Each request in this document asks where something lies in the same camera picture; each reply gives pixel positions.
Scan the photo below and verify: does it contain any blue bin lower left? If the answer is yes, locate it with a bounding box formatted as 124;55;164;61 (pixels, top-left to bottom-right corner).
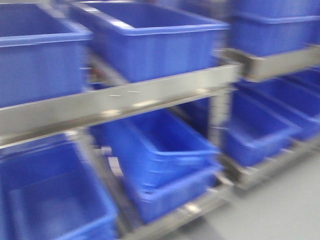
0;142;118;240

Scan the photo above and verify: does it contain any blue bin right shelf lower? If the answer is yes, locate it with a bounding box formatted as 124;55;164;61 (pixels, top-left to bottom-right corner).
223;87;305;167

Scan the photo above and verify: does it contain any blue bin right shelf upper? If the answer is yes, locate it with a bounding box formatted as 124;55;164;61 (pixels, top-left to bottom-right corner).
229;0;320;57

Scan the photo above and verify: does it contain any blue bin shelf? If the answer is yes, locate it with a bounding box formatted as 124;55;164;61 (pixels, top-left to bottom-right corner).
223;87;305;167
229;0;320;57

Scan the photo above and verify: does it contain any blue bin lower tilted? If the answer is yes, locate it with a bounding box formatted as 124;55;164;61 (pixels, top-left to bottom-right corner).
91;109;222;223

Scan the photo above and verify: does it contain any steel shelf cart left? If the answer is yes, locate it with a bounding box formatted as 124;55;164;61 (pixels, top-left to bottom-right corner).
0;44;320;240

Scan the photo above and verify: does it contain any blue bin upper left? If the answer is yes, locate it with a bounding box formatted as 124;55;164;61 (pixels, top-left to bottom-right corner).
0;3;92;107

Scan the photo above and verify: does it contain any blue bin upper middle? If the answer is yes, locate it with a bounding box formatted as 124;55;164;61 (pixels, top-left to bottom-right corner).
68;1;230;82

